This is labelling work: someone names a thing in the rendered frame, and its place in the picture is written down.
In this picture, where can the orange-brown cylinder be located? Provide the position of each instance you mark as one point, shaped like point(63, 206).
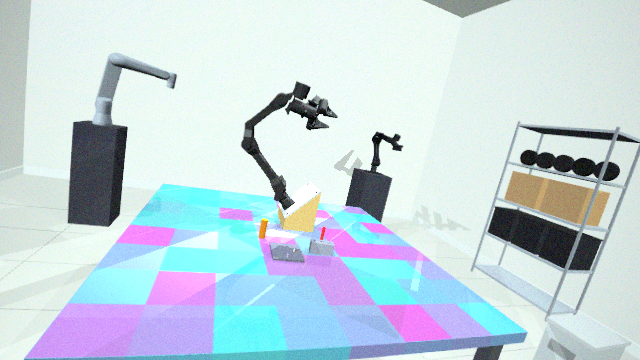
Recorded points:
point(263, 227)

